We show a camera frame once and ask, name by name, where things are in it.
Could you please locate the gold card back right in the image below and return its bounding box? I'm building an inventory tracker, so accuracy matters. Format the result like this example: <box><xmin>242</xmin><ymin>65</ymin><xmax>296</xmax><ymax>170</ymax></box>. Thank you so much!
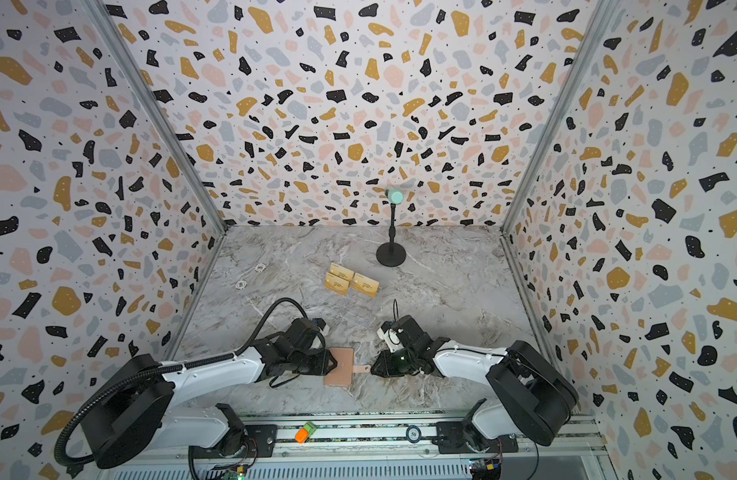
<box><xmin>352</xmin><ymin>273</ymin><xmax>379</xmax><ymax>298</ymax></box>

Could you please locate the mint green microphone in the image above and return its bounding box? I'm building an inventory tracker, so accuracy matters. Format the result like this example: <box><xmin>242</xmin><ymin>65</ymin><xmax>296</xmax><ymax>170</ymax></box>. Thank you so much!
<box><xmin>385</xmin><ymin>189</ymin><xmax>405</xmax><ymax>205</ymax></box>

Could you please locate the gold card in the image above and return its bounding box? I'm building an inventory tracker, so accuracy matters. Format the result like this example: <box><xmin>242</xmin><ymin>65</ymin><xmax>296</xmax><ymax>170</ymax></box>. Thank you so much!
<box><xmin>328</xmin><ymin>263</ymin><xmax>354</xmax><ymax>282</ymax></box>
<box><xmin>352</xmin><ymin>273</ymin><xmax>379</xmax><ymax>298</ymax></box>
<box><xmin>324</xmin><ymin>273</ymin><xmax>350</xmax><ymax>296</ymax></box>

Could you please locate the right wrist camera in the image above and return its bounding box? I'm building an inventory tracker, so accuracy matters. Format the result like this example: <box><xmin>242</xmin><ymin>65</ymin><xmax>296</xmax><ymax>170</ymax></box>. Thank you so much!
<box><xmin>377</xmin><ymin>321</ymin><xmax>403</xmax><ymax>353</ymax></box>

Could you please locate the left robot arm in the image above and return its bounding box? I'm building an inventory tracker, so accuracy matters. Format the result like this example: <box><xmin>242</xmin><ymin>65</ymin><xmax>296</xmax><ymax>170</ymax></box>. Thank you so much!
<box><xmin>54</xmin><ymin>318</ymin><xmax>338</xmax><ymax>469</ymax></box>

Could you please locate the pink leather card holder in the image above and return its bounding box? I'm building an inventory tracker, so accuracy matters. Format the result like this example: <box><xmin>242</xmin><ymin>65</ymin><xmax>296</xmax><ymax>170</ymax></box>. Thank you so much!
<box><xmin>324</xmin><ymin>347</ymin><xmax>370</xmax><ymax>388</ymax></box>

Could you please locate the orange green small tool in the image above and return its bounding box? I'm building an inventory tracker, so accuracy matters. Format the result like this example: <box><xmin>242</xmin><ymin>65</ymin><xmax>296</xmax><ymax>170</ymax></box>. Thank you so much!
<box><xmin>294</xmin><ymin>422</ymin><xmax>318</xmax><ymax>444</ymax></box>

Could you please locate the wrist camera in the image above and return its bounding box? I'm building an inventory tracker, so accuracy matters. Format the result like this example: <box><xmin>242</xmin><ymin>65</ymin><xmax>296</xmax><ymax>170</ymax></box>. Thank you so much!
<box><xmin>310</xmin><ymin>318</ymin><xmax>330</xmax><ymax>335</ymax></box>
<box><xmin>377</xmin><ymin>321</ymin><xmax>403</xmax><ymax>353</ymax></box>

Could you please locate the black microphone stand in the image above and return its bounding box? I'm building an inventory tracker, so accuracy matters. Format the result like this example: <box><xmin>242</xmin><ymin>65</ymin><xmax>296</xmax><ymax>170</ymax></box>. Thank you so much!
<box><xmin>375</xmin><ymin>203</ymin><xmax>406</xmax><ymax>267</ymax></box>

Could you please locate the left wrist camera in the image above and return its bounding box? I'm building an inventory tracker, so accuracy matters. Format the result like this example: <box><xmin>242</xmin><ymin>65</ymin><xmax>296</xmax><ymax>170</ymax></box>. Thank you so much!
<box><xmin>310</xmin><ymin>318</ymin><xmax>330</xmax><ymax>335</ymax></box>

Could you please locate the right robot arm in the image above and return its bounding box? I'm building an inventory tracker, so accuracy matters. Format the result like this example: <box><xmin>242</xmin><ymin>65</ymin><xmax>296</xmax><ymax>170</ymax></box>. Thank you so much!
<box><xmin>370</xmin><ymin>315</ymin><xmax>579</xmax><ymax>453</ymax></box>

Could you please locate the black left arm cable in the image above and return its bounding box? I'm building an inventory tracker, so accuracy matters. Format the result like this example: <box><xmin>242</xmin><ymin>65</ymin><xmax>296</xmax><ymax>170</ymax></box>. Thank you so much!
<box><xmin>52</xmin><ymin>297</ymin><xmax>312</xmax><ymax>469</ymax></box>

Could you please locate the gold card back left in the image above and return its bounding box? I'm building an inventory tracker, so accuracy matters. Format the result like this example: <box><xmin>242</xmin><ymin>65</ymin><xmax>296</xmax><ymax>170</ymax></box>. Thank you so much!
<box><xmin>328</xmin><ymin>263</ymin><xmax>354</xmax><ymax>282</ymax></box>

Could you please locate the clear acrylic card stand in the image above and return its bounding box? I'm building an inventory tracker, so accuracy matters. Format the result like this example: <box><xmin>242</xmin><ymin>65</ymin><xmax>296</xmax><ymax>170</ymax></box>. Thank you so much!
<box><xmin>314</xmin><ymin>261</ymin><xmax>390</xmax><ymax>327</ymax></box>

